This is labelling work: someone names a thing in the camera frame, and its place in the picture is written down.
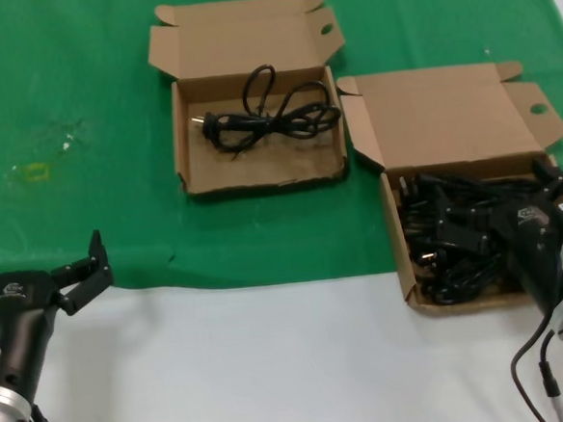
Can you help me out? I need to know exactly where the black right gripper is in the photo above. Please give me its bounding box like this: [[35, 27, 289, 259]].
[[431, 154, 563, 323]]

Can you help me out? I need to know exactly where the open brown cardboard box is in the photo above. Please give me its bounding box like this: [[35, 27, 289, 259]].
[[335, 57, 563, 324], [144, 0, 357, 198]]

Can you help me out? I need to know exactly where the green table cloth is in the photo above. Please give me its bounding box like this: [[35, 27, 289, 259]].
[[0, 0, 563, 309]]

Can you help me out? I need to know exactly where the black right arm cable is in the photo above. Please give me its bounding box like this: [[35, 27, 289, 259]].
[[505, 314, 563, 422]]

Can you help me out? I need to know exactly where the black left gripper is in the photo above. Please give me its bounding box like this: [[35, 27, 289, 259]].
[[0, 226, 122, 402]]

